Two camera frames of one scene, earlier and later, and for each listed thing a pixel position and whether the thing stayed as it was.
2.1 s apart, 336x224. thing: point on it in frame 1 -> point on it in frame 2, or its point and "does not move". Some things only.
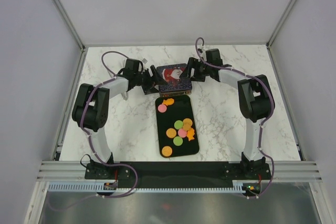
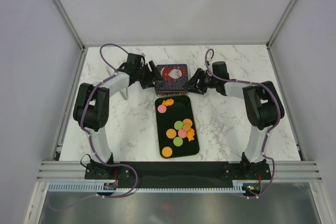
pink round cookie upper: (162, 108) does not move
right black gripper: (192, 63) -> (193, 88)
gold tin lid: (171, 74) does not move
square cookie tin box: (175, 90) does not move
